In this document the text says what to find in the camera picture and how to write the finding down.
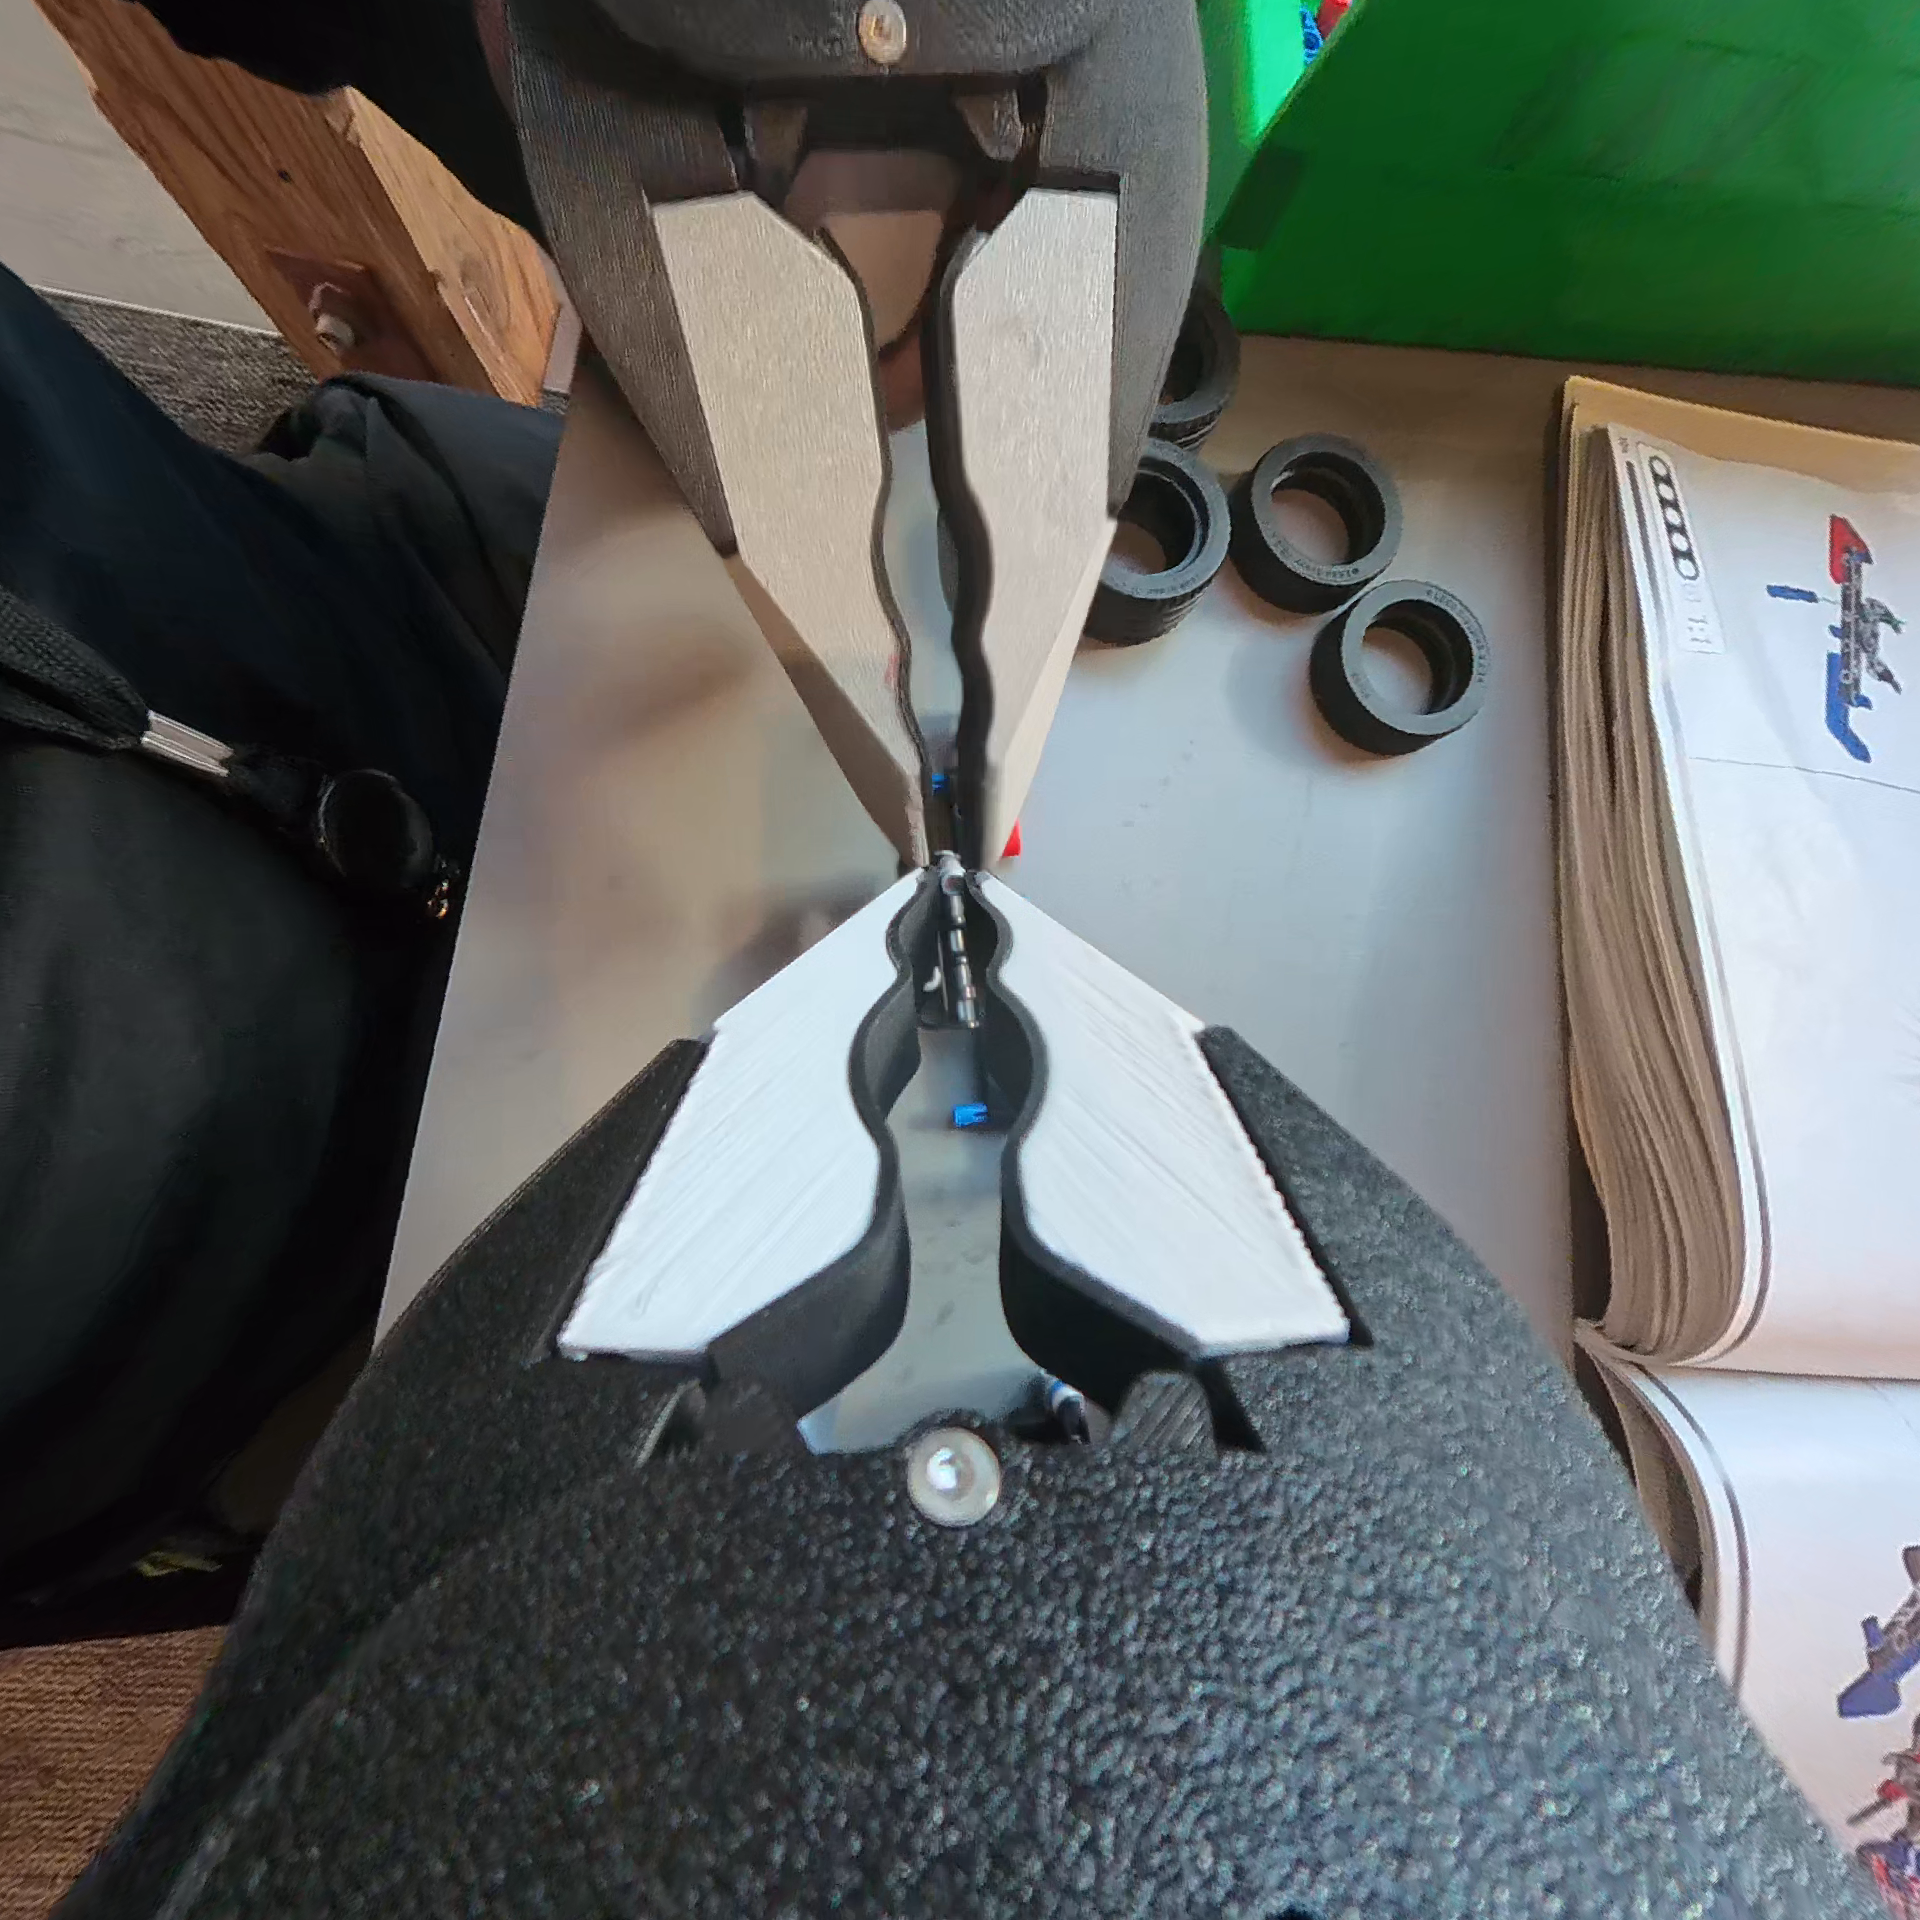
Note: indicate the small black red blue assembly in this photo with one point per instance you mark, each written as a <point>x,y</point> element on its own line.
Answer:
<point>953,945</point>

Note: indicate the thick open instruction booklet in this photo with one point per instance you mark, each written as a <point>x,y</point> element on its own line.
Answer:
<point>1797,905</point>

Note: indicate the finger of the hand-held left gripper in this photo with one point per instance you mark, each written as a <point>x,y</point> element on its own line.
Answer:
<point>1043,454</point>
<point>778,422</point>

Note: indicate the black rubber toy tire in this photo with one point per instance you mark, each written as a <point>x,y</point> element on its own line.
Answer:
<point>1305,575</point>
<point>1151,617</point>
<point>1209,376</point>
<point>1377,726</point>

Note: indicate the light wooden beam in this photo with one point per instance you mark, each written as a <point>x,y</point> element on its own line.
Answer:
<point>301,195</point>

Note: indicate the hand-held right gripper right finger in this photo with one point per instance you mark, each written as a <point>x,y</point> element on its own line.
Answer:
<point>1151,1185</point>

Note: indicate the person's dark jacket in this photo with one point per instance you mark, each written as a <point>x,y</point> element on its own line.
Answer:
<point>179,1125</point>

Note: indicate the green plastic storage bin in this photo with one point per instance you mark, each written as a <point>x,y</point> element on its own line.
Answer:
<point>1571,177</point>

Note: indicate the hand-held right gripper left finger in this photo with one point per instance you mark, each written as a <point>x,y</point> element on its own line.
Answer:
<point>733,1200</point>

